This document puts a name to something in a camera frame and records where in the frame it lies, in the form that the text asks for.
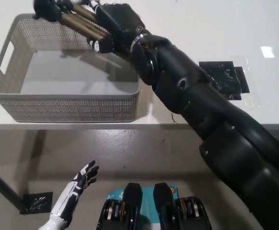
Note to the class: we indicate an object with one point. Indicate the white and black right hand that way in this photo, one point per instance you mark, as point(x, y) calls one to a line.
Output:
point(120, 21)

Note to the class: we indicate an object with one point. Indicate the white and black left hand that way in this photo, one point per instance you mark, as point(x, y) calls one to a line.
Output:
point(68, 198)

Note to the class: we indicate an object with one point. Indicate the bronze and black camera tripod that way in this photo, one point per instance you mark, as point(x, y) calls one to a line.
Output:
point(81, 22)

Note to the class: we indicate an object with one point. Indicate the black table foot plate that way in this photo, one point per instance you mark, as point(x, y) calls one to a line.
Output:
point(37, 202)

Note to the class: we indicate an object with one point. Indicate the black metal table leg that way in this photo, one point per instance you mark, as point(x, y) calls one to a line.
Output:
point(3, 187)

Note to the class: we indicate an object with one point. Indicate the grey perforated plastic basket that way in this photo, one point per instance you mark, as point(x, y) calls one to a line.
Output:
point(70, 107)

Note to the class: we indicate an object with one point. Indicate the small dark thread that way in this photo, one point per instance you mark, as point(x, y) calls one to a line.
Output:
point(173, 119)

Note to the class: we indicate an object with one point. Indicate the large black tape patch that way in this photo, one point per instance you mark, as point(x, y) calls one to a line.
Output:
point(223, 74)

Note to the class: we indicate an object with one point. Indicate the narrow black tape patch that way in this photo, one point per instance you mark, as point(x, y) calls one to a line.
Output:
point(233, 97)

